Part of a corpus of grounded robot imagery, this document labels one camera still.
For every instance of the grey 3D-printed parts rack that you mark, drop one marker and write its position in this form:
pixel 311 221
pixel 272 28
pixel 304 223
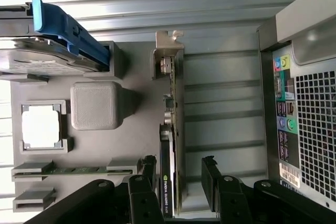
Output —
pixel 105 150

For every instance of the green RAM stick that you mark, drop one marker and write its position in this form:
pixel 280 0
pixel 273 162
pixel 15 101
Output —
pixel 78 170

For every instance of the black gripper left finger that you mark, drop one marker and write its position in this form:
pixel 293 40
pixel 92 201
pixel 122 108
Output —
pixel 143 203

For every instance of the hard disk in blue caddy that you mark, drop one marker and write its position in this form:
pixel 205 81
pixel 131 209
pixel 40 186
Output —
pixel 65 24

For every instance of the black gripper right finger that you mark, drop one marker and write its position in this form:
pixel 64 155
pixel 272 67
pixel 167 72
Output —
pixel 225 203

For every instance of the open black PC case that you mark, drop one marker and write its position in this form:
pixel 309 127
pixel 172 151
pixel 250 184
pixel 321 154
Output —
pixel 315 103

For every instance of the silver CPU chip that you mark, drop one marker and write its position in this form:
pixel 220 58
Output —
pixel 42 127

